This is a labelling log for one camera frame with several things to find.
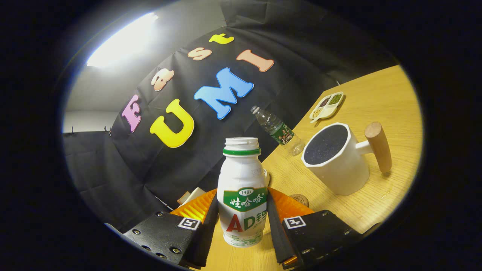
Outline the white cup wooden handle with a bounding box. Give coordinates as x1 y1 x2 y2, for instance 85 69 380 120
301 122 392 196

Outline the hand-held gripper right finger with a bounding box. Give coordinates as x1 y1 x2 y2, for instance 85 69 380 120
267 187 364 269

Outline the white juice bottle green label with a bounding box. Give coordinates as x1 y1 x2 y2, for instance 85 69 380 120
217 137 269 248

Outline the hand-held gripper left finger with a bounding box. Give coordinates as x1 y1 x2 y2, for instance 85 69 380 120
122 188 220 268

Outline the wooden table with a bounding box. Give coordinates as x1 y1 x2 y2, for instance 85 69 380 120
196 65 423 271

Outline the white divided dish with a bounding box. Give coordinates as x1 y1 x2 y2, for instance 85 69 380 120
310 91 344 123

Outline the round brown coaster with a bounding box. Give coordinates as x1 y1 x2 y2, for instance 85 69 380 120
289 193 310 208

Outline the ceiling light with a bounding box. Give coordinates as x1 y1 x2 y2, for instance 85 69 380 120
87 12 159 68

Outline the cream toaster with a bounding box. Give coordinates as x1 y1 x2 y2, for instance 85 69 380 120
177 187 207 206

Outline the clear plastic water bottle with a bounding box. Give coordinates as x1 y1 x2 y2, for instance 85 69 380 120
251 105 305 156

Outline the black backdrop cloth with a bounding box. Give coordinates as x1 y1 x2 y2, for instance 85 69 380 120
62 0 400 234

